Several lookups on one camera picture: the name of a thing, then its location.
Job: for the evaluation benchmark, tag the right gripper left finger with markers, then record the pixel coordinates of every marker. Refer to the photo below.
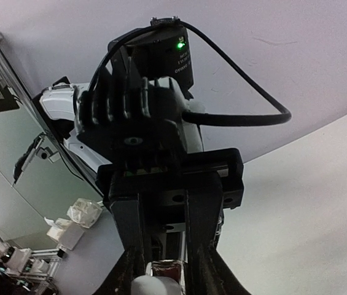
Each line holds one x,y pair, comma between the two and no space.
130,265

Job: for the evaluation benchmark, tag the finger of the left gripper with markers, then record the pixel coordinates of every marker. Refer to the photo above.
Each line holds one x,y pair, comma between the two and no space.
202,212
125,207

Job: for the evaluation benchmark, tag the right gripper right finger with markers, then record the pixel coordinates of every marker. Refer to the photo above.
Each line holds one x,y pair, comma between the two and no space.
209,273

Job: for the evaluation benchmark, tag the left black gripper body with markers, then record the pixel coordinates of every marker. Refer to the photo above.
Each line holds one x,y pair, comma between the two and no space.
227,163

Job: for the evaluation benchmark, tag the white nail polish cap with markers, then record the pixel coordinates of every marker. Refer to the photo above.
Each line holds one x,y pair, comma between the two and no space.
148,285

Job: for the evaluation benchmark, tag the red nail polish bottle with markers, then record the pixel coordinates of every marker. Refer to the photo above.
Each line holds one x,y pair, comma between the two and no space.
175,269

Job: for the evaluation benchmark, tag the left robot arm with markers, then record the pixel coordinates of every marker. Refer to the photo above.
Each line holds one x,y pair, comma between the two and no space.
159,50

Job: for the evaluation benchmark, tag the white tissue box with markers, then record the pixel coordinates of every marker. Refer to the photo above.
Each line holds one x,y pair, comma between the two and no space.
64,232

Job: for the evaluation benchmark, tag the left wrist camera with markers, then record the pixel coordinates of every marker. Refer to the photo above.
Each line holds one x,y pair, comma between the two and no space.
135,125

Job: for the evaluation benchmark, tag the background camera on stand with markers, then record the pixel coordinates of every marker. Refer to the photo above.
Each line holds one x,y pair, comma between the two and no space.
35,149

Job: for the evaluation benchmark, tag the aluminium frame post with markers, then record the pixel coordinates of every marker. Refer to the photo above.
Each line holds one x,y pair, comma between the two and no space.
14,81

